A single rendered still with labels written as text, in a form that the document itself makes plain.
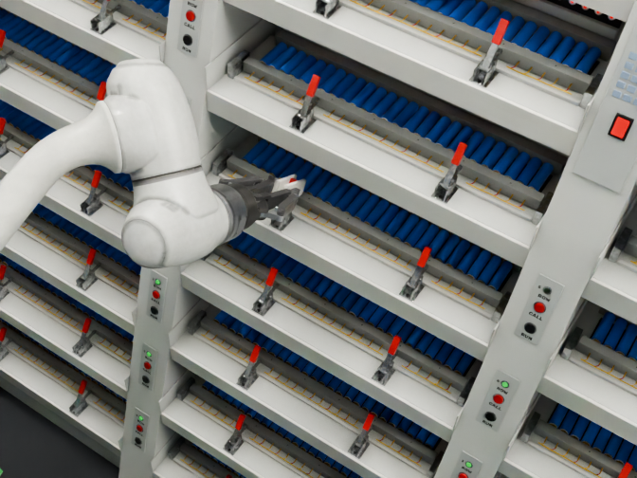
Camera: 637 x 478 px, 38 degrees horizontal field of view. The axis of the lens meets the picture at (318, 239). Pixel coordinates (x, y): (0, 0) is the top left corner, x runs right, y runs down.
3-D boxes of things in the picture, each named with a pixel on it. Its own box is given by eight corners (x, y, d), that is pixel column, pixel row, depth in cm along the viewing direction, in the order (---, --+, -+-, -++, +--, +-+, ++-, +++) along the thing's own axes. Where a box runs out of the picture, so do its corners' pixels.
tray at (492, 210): (523, 268, 139) (545, 208, 129) (207, 110, 159) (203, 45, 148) (574, 189, 151) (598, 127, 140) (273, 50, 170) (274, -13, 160)
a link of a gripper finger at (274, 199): (250, 193, 145) (257, 197, 145) (288, 184, 154) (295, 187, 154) (244, 215, 147) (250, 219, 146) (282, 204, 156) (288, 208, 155)
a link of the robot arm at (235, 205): (220, 258, 136) (242, 248, 141) (237, 205, 133) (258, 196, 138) (172, 231, 139) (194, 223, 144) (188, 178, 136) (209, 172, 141)
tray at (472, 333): (483, 362, 151) (495, 330, 144) (192, 204, 171) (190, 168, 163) (534, 283, 162) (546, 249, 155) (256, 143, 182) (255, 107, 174)
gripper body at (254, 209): (196, 220, 144) (228, 209, 152) (240, 244, 141) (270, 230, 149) (209, 177, 141) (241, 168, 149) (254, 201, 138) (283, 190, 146)
